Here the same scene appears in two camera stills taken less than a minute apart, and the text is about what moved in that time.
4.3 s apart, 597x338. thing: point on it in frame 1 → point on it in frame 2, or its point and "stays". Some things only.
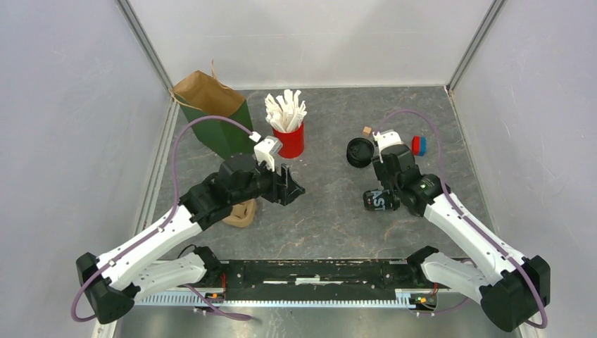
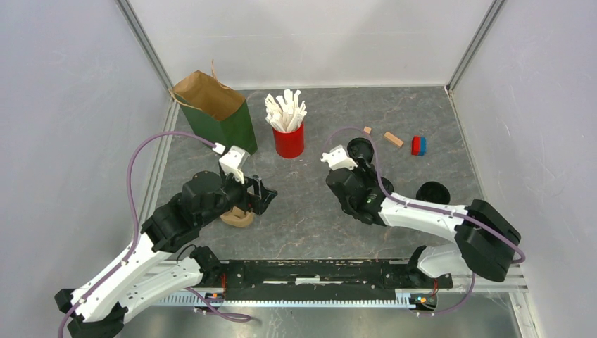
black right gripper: x=380 y=169 → x=370 y=176
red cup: x=293 y=142 stays
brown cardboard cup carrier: x=242 y=214 stays
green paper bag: x=200 y=94 stays
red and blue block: x=419 y=146 stays
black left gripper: x=284 y=189 → x=258 y=202
